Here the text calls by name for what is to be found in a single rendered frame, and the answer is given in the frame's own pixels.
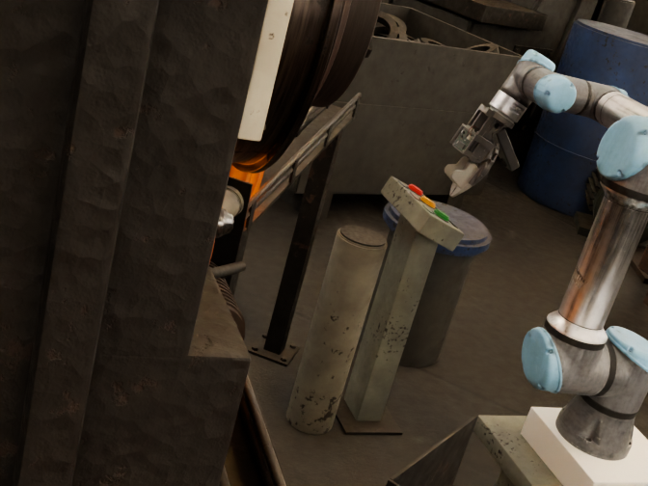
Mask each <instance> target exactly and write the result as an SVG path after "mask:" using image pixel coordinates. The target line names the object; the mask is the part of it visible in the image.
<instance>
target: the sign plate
mask: <svg viewBox="0 0 648 486"><path fill-rule="evenodd" d="M293 2H294V0H269V1H268V5H267V10H266V14H265V17H264V22H263V26H262V31H261V35H260V40H259V44H258V48H257V53H256V60H255V64H254V69H253V73H252V78H251V82H250V86H249V91H248V94H247V99H246V103H245V108H244V112H243V117H242V121H241V124H240V129H239V133H238V139H244V140H251V141H258V142H259V141H260V140H261V137H262V134H263V133H264V132H265V129H266V125H265V121H266V116H267V112H268V108H269V104H270V99H271V95H272V92H273V88H274V83H275V79H276V75H277V71H278V66H279V62H280V58H281V55H282V50H283V46H284V39H285V35H286V30H287V26H288V22H289V19H290V14H291V10H292V6H293Z"/></svg>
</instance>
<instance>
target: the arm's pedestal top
mask: <svg viewBox="0 0 648 486"><path fill-rule="evenodd" d="M526 419H527V416H481V415H479V416H478V418H477V421H476V423H475V426H474V429H473V431H474V433H475V434H476V435H477V437H478V438H479V439H480V441H481V442H482V443H483V444H484V445H485V446H486V448H487V449H488V450H489V452H490V453H491V454H492V456H493V457H494V458H495V460H496V461H497V462H498V464H499V465H500V467H501V468H502V469H503V471H504V472H505V473H506V475H507V476H508V478H509V479H510V480H511V482H512V483H513V484H514V486H563V485H562V484H561V482H560V481H559V480H558V479H557V478H556V476H555V475H554V474H553V472H552V471H551V470H550V469H549V468H548V466H547V465H546V464H545V463H544V461H543V460H542V459H541V458H540V456H539V455H538V454H537V453H536V452H535V450H534V449H533V448H532V447H531V445H530V444H529V443H528V442H527V440H526V439H525V438H524V437H523V435H522V434H521V432H522V429H523V427H524V424H525V422H526Z"/></svg>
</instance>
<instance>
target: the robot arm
mask: <svg viewBox="0 0 648 486"><path fill-rule="evenodd" d="M554 69H555V64H554V63H553V62H552V61H551V60H549V59H548V58H546V57H545V56H543V55H542V54H540V53H538V52H537V51H535V50H533V49H530V50H528V51H527V52H526V53H525V55H524V56H523V57H522V58H521V60H519V61H518V62H517V65H516V66H515V67H514V69H513V70H512V72H511V73H510V74H509V76H508V77H507V79H506V80H505V82H504V83H503V85H502V86H501V87H500V89H499V90H498V92H497V93H496V95H495V96H494V97H493V99H492V100H491V102H490V103H489V104H490V105H491V107H486V106H485V105H483V104H482V103H481V105H480V106H479V108H478V109H477V110H476V112H475V113H474V115H473V116H472V118H471V120H470V121H469V122H468V124H467V125H465V124H463V123H462V125H461V126H460V128H459V129H458V131H457V132H456V134H455V135H454V137H453V138H452V139H451V141H450V143H452V145H453V146H454V147H455V148H456V149H458V150H459V151H460V152H462V153H463V154H464V155H465V156H464V157H462V158H461V159H460V160H459V161H458V163H457V164H448V165H446V166H445V173H446V175H447V176H448V177H449V178H450V179H451V180H452V185H451V188H450V193H449V195H450V196H451V197H452V198H454V197H456V196H457V195H459V194H461V193H463V192H465V191H466V190H468V189H470V188H471V187H472V186H475V185H476V183H477V182H478V181H480V180H481V179H482V178H483V177H485V176H486V175H487V173H488V172H489V170H490V169H491V167H492V165H493V164H494V163H495V160H496V158H497V156H499V159H500V162H501V164H502V165H503V166H504V167H506V168H507V169H509V170H510V171H514V170H516V169H517V168H519V167H520V164H519V162H518V159H517V156H516V154H515V152H514V149H513V148H512V145H511V142H510V140H509V137H508V135H507V132H506V130H505V128H504V126H505V125H507V126H508V127H510V128H511V129H512V128H513V126H514V125H515V124H514V122H518V121H519V119H520V118H521V116H522V115H523V114H524V112H525V111H526V109H527V108H528V106H529V105H530V103H531V102H534V103H536V104H537V105H538V106H539V107H541V108H542V109H544V110H546V111H548V112H552V113H557V114H558V113H562V112H565V113H569V114H574V115H578V116H583V117H587V118H590V119H592V120H594V121H596V122H598V123H600V124H601V125H603V126H605V127H606V128H608V130H607V132H606V133H605V135H604V137H603V138H602V140H601V143H600V145H599V147H598V151H597V157H598V158H599V159H598V160H597V168H598V170H599V172H600V174H601V175H602V178H601V181H600V183H601V185H602V187H603V189H604V191H605V195H604V197H603V200H602V202H601V205H600V207H599V210H598V212H597V215H596V217H595V220H594V222H593V225H592V227H591V230H590V232H589V234H588V237H587V239H586V242H585V244H584V247H583V249H582V252H581V254H580V258H579V261H578V263H577V266H576V268H575V271H574V273H573V276H572V278H571V281H570V282H569V285H568V287H567V290H566V292H565V295H564V297H563V300H562V302H561V305H560V308H559V310H556V311H553V312H551V313H549V314H548V316H547V318H546V321H545V323H544V326H543V328H541V327H536V328H533V329H531V330H530V331H528V332H527V334H526V336H525V338H524V342H523V346H522V364H523V369H524V373H525V376H526V378H527V379H528V381H529V382H530V384H531V385H532V386H533V387H534V388H536V389H537V390H541V391H547V392H552V393H558V392H561V393H570V394H575V396H574V397H573V398H572V399H571V400H570V402H569V403H568V404H567V405H566V406H564V407H563V408H562V409H561V410H560V412H559V414H558V416H557V418H556V421H555V426H556V429H557V431H558V432H559V434H560V435H561V436H562V437H563V438H564V439H565V440H566V441H567V442H568V443H569V444H571V445H572V446H574V447H575V448H577V449H579V450H580V451H582V452H584V453H586V454H588V455H591V456H593V457H596V458H599V459H603V460H609V461H618V460H622V459H624V458H626V457H627V455H628V453H629V451H630V449H631V447H632V444H633V433H634V425H635V416H636V414H637V412H638V410H639V408H640V406H641V404H642V402H643V400H644V398H645V396H646V394H647V392H648V340H646V339H645V338H643V337H641V336H639V335H638V334H636V333H634V332H632V331H630V330H627V329H625V328H622V327H618V326H610V327H609V328H607V330H606V331H605V330H604V325H605V323H606V321H607V318H608V314H609V312H610V310H611V307H612V305H613V303H614V300H615V298H616V295H617V293H618V291H619V288H620V286H621V283H622V282H623V280H624V277H625V275H626V273H627V270H628V268H629V265H630V263H631V261H632V258H633V256H634V254H635V250H636V247H637V245H638V243H639V240H640V238H641V235H642V233H643V232H644V229H645V227H646V225H647V222H648V107H646V106H644V105H643V104H641V103H639V102H637V101H635V100H633V99H631V98H629V97H628V94H627V92H625V91H624V90H621V89H618V88H617V87H614V86H607V85H603V84H599V83H595V82H591V81H586V80H583V79H579V78H575V77H571V76H567V75H563V74H559V73H555V72H554ZM460 130H462V131H461V133H460V134H459V136H458V137H457V139H456V140H454V139H455V137H456V136H457V134H458V133H459V132H460ZM473 162H474V163H477V164H478V165H477V167H476V165H475V164H474V163H473Z"/></svg>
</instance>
